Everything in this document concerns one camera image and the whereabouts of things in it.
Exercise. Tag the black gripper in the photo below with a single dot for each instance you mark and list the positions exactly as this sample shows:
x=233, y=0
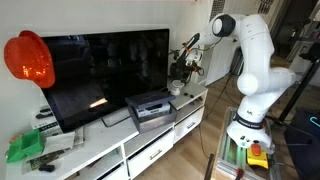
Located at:
x=189, y=68

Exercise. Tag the small black glasses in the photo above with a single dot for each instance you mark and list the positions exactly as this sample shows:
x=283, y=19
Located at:
x=189, y=95

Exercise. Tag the aluminium robot base platform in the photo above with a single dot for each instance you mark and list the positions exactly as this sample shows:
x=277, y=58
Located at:
x=230, y=153

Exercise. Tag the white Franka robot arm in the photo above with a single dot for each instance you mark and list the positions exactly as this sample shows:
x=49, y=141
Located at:
x=256, y=43

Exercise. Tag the black flat screen television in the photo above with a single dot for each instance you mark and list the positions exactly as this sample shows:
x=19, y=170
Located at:
x=100, y=73

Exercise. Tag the white television stand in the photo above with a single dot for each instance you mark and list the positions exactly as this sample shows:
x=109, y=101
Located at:
x=106, y=140

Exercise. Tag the black tripod stand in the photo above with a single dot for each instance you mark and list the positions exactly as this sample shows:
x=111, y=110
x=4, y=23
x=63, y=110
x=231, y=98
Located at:
x=300, y=90

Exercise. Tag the green plant in black pot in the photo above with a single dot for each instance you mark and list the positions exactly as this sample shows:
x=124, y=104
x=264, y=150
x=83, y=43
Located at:
x=175, y=71

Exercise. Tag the small black object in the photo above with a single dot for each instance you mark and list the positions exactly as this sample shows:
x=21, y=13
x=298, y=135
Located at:
x=164, y=89

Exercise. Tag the white radiator panel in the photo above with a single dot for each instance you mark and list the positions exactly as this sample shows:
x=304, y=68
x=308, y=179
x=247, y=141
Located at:
x=220, y=65

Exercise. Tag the white drawer front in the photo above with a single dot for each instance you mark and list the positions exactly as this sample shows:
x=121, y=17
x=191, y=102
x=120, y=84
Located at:
x=115, y=173
x=150, y=160
x=188, y=128

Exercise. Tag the grey printer box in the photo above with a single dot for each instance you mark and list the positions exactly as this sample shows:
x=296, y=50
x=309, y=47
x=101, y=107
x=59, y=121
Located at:
x=156, y=124

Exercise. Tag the black clamp lever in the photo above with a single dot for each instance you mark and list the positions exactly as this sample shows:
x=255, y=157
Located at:
x=209, y=166

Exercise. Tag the yellow emergency stop button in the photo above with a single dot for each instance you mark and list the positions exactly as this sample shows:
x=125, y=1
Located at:
x=257, y=160

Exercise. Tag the flat printed magazine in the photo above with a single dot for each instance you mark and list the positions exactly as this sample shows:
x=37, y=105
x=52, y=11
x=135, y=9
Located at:
x=79, y=136

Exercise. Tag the black case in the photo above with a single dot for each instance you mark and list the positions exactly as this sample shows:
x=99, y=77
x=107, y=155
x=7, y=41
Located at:
x=300, y=156

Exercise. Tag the white carton box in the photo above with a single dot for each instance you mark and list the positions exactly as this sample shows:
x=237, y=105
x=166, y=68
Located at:
x=46, y=128

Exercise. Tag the orange sequin hat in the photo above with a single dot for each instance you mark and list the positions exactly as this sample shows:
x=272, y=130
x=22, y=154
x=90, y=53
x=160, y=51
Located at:
x=30, y=60

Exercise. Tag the green circuit board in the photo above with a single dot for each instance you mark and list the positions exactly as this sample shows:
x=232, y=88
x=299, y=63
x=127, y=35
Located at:
x=43, y=160

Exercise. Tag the small black device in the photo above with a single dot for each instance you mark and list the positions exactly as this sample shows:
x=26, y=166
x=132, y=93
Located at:
x=46, y=168

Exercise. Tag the green plastic bin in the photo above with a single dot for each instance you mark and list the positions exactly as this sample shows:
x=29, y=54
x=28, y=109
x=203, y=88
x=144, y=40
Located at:
x=25, y=146

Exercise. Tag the brown cardboard piece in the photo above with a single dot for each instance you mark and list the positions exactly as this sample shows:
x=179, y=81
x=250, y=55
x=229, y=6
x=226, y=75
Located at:
x=15, y=138

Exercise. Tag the white wall vent grille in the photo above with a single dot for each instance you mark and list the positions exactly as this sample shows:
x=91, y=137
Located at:
x=265, y=6
x=216, y=6

